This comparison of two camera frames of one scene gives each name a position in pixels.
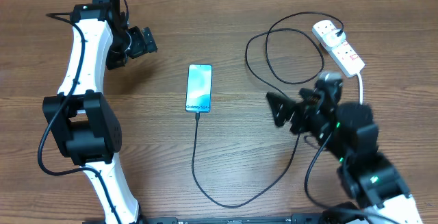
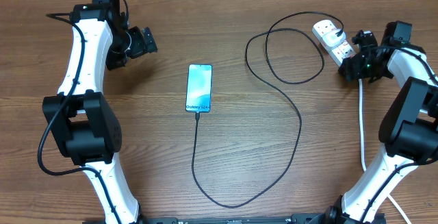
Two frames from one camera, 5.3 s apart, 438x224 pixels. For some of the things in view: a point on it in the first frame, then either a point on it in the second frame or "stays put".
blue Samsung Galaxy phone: [198, 90] stays put
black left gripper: [141, 46] stays put
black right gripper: [304, 111] to [352, 71]
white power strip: [342, 55] stays put
